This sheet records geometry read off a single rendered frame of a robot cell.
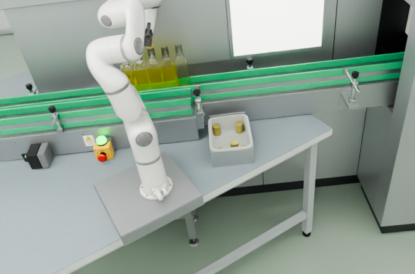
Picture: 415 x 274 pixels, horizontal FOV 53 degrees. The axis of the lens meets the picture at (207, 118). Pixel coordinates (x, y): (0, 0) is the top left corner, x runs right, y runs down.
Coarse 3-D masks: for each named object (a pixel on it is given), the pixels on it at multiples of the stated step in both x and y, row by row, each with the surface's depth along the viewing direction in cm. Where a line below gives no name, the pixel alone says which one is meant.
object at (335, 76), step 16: (384, 64) 177; (400, 64) 177; (240, 80) 179; (256, 80) 179; (272, 80) 180; (288, 80) 180; (304, 80) 181; (320, 80) 181; (336, 80) 181; (368, 80) 181; (96, 96) 181; (192, 96) 183; (208, 96) 183; (224, 96) 184
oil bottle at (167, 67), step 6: (162, 60) 174; (168, 60) 174; (162, 66) 175; (168, 66) 175; (162, 72) 176; (168, 72) 176; (174, 72) 177; (168, 78) 178; (174, 78) 178; (168, 84) 180; (174, 84) 180
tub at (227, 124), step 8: (208, 120) 179; (216, 120) 181; (224, 120) 181; (232, 120) 181; (240, 120) 181; (248, 120) 176; (208, 128) 175; (224, 128) 183; (232, 128) 183; (248, 128) 172; (216, 136) 181; (224, 136) 181; (232, 136) 180; (240, 136) 179; (248, 136) 170; (216, 144) 177; (224, 144) 176; (240, 144) 175; (248, 144) 171
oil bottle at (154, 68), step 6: (150, 60) 175; (156, 60) 175; (150, 66) 175; (156, 66) 175; (150, 72) 176; (156, 72) 176; (150, 78) 178; (156, 78) 178; (162, 78) 179; (156, 84) 180; (162, 84) 180
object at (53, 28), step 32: (0, 0) 171; (32, 0) 171; (64, 0) 172; (96, 0) 175; (352, 0) 179; (384, 0) 180; (32, 32) 182; (64, 32) 183; (96, 32) 183; (352, 32) 188; (384, 32) 189; (32, 64) 192; (64, 64) 192; (192, 64) 195; (224, 64) 196; (256, 64) 196; (288, 64) 197
